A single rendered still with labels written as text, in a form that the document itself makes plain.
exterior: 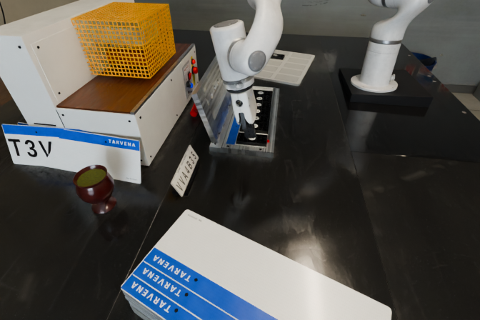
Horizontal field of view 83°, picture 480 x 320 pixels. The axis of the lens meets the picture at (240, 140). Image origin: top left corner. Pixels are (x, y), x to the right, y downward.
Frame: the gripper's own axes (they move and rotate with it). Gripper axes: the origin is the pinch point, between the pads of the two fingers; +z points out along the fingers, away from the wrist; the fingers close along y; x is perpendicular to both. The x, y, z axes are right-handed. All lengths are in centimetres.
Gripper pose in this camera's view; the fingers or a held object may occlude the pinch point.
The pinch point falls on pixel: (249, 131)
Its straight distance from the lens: 82.5
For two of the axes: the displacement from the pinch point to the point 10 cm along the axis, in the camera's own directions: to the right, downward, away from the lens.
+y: 1.6, -6.0, 7.8
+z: 2.0, 7.9, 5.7
